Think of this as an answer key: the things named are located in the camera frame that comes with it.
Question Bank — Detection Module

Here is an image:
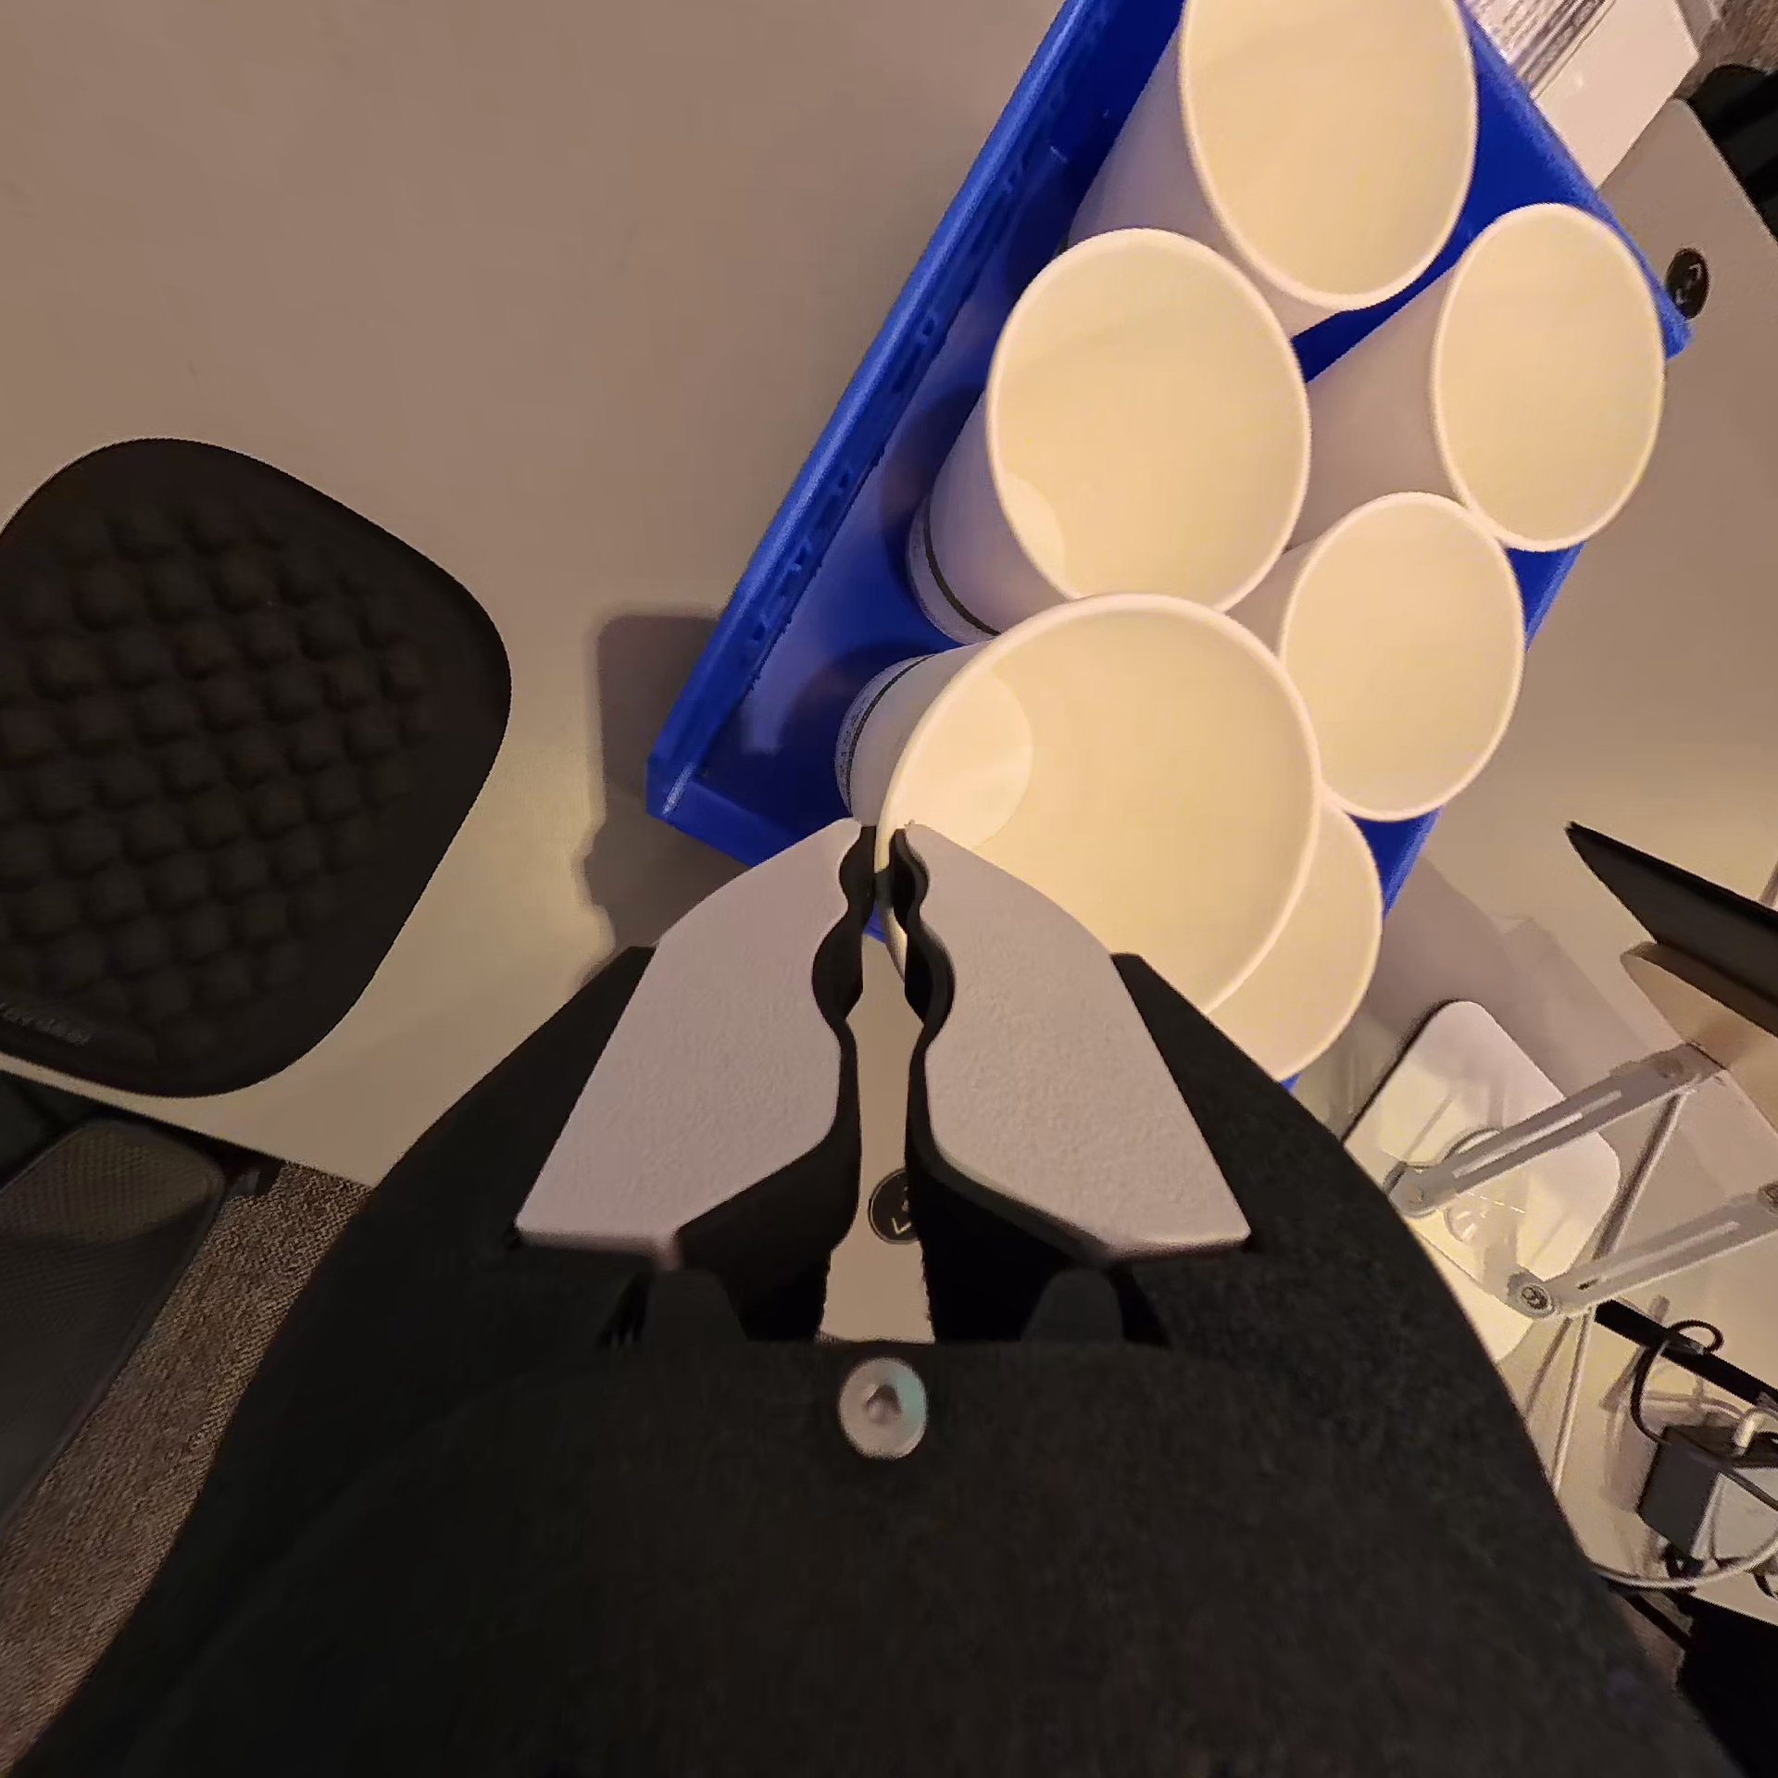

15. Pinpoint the black wrist rest pad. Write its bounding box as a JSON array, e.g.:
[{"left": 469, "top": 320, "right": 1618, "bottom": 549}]
[{"left": 0, "top": 435, "right": 512, "bottom": 1099}]

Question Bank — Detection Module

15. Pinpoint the blue plastic bin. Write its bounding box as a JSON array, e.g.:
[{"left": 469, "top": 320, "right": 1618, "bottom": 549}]
[{"left": 645, "top": 0, "right": 1693, "bottom": 1092}]

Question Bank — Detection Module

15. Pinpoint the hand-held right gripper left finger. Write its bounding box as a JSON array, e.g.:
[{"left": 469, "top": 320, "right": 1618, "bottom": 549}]
[{"left": 516, "top": 818, "right": 875, "bottom": 1341}]

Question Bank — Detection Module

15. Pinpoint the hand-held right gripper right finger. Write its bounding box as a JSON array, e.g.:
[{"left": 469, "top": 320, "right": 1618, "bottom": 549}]
[{"left": 889, "top": 826, "right": 1253, "bottom": 1341}]

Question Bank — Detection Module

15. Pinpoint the black office chair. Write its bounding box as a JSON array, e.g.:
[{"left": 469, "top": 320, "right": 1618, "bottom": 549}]
[{"left": 0, "top": 1076, "right": 273, "bottom": 1530}]

